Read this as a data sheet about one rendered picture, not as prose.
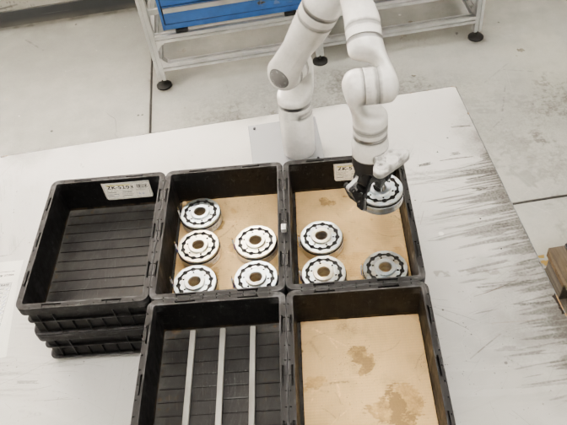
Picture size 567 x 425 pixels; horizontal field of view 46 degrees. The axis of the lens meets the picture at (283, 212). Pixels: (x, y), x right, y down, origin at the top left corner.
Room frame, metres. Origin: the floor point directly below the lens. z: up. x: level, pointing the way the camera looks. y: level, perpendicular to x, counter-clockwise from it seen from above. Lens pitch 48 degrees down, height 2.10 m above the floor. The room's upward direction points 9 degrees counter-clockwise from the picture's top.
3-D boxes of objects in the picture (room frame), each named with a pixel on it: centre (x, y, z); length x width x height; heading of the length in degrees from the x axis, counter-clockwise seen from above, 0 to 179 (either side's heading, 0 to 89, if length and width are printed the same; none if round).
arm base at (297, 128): (1.41, -0.07, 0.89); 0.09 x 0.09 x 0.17; 9
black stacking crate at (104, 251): (1.08, 0.45, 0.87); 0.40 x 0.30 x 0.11; 175
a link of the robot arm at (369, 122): (1.00, -0.19, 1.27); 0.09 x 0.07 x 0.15; 86
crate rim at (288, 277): (1.02, -0.15, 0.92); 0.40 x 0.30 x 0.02; 175
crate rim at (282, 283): (1.05, 0.15, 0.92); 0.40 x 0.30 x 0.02; 175
